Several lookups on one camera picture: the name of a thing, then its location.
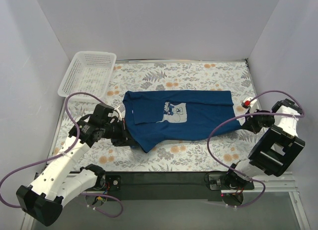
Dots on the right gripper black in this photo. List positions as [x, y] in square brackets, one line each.
[247, 123]

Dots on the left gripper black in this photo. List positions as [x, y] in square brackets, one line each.
[123, 134]

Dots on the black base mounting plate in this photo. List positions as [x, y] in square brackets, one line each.
[171, 185]

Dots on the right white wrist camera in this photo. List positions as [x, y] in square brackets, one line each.
[250, 104]

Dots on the aluminium frame rail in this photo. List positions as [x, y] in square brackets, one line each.
[280, 182]

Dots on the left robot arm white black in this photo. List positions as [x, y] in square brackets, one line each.
[89, 130]

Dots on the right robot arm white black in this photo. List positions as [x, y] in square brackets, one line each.
[276, 149]

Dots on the blue t shirt cartoon print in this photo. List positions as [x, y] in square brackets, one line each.
[187, 115]

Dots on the white plastic perforated basket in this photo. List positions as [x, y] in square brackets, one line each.
[90, 72]

